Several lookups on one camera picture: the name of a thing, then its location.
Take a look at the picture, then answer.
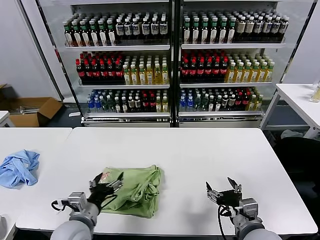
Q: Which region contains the grey rounded object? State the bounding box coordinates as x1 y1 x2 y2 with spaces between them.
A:
0 214 8 234

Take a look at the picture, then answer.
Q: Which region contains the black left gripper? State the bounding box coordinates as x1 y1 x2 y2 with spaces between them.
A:
88 171 125 206

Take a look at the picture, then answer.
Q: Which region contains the white side table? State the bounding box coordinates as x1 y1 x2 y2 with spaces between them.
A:
259 83 320 139

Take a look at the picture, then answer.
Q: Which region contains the small white table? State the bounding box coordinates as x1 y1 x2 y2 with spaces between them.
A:
0 110 12 128

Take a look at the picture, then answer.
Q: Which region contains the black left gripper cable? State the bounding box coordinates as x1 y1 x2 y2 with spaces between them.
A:
99 194 118 210

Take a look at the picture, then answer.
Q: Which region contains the open brown cardboard box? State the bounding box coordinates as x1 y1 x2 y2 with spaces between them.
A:
8 96 63 128

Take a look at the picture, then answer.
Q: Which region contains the glass cooler door black frame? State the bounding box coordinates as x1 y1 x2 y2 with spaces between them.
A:
18 0 86 121
279 0 320 85

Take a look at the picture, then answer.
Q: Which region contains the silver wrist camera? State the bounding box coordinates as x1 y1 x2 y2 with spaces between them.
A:
67 191 87 213
238 197 260 216

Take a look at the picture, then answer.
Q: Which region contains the grey cloth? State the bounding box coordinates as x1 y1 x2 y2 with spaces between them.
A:
280 129 305 140

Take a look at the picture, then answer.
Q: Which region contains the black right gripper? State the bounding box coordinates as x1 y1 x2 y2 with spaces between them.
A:
205 176 244 207

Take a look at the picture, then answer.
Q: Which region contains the red cap cola bottle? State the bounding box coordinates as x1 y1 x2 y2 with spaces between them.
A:
204 57 214 79
197 57 206 80
148 94 157 113
220 57 229 79
242 91 250 111
107 59 117 81
75 58 85 81
99 59 109 81
189 57 198 80
115 58 124 81
212 57 222 79
181 57 190 80
141 94 150 113
235 91 243 111
83 59 93 81
91 59 101 81

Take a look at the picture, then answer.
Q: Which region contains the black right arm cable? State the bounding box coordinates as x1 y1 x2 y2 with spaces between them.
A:
216 203 237 240

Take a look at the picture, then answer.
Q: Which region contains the beverage display cooler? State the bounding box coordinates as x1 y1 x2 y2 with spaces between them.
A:
174 0 288 129
56 0 176 128

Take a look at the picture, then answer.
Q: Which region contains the metal rods bundle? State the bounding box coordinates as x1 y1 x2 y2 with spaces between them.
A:
19 105 41 115

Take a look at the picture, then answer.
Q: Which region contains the crumpled light blue shirt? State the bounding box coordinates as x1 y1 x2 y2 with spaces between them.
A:
0 149 41 189

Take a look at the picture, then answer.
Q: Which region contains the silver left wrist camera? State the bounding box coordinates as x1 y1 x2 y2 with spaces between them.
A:
67 191 87 213

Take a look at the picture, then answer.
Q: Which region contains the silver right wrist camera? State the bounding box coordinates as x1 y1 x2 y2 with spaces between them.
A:
238 197 260 216

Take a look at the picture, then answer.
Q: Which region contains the black left camera cable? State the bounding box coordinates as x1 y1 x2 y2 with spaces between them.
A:
51 198 70 212

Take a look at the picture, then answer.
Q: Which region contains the light green polo shirt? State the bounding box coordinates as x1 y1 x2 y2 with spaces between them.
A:
96 164 166 220

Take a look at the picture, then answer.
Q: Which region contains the black chair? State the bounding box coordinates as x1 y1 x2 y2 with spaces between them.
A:
273 136 320 198

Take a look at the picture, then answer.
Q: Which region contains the clear plastic bottle yellowish liquid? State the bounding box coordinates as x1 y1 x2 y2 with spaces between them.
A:
308 79 320 103

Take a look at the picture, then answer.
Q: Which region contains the dark bottle blue white label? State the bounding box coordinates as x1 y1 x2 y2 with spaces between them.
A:
124 16 133 40
279 15 290 38
262 15 272 38
271 15 281 38
131 16 141 40
140 16 150 40
159 15 168 39
115 16 125 40
150 15 160 40

